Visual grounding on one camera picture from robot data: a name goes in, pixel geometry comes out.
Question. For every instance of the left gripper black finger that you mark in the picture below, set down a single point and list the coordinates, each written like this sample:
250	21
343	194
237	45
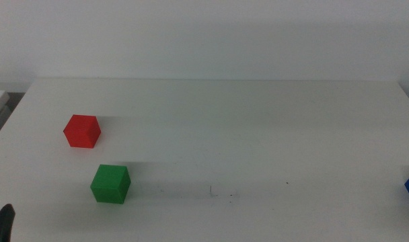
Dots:
2	223

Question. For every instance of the green cube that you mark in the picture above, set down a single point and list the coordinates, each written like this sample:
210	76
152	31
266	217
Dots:
108	185

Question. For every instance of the red cube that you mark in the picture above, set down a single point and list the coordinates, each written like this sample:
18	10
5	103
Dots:
80	132

